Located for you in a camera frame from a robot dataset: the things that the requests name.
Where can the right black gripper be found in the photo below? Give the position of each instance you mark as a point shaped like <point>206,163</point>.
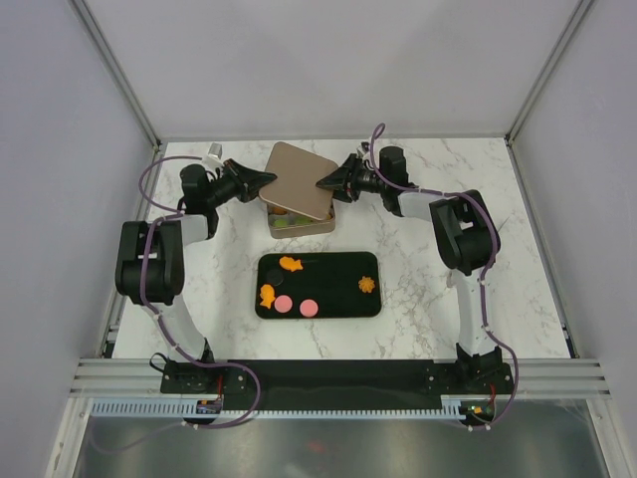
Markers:
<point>339,178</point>

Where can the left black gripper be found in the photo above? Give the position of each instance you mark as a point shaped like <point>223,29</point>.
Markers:
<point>247,182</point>

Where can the gold tin lid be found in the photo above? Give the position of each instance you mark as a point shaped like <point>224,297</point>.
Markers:
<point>295,189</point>

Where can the gold cookie tin box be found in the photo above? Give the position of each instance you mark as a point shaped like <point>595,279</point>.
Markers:
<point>317,227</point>

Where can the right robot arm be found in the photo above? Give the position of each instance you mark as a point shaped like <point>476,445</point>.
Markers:
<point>466,238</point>

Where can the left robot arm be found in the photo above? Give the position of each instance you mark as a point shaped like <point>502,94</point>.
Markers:
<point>150,264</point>

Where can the orange fish cookie upper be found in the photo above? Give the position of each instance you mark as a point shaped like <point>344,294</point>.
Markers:
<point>291,264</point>

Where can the orange fish cookie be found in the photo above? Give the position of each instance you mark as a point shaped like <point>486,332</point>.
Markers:
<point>267,296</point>
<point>291,264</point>

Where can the black sandwich cookie left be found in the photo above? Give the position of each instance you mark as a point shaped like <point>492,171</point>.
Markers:
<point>275,277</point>

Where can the orange flower cookie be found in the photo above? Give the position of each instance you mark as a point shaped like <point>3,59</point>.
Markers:
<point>366,285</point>

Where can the orange fish cookie lower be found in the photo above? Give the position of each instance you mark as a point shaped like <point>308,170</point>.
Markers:
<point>267,296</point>

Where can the dark green tray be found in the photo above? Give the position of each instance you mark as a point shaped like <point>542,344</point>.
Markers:
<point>329,278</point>

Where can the pink macaron left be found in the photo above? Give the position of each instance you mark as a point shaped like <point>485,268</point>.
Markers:
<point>283,304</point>

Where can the pink macaron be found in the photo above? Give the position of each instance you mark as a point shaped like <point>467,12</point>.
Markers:
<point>283,304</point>
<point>309,308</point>

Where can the pink macaron right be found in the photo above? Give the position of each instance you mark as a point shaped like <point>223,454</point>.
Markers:
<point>309,308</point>

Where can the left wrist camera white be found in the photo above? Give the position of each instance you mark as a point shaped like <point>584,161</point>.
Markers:
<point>213,157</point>

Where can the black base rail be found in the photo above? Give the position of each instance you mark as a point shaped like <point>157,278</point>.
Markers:
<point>330,385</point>

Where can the aluminium frame rail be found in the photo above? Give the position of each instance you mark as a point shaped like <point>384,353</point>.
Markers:
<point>131,388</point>

